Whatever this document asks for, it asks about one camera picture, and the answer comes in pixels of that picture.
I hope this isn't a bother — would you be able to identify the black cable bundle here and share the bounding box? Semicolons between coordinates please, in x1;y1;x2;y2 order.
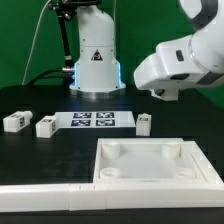
27;66;75;88

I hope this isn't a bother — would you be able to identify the white square table top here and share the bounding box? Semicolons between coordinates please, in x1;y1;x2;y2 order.
92;137;207;184

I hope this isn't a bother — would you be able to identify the white L-shaped fence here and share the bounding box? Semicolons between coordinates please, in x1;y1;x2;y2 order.
0;141;224;212

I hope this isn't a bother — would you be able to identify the white cable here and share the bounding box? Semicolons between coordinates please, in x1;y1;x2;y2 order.
21;0;54;86

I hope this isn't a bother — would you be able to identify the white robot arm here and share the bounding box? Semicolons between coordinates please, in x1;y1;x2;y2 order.
70;0;224;101

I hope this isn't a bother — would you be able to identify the white sheet with markers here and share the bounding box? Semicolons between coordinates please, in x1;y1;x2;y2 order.
55;111;135;129

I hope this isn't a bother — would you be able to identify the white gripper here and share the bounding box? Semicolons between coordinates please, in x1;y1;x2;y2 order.
134;35;200;101

